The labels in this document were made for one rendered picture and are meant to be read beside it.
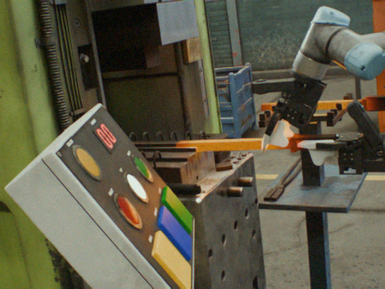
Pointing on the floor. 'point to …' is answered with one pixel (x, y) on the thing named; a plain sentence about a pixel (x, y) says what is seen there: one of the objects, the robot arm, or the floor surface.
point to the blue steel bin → (236, 100)
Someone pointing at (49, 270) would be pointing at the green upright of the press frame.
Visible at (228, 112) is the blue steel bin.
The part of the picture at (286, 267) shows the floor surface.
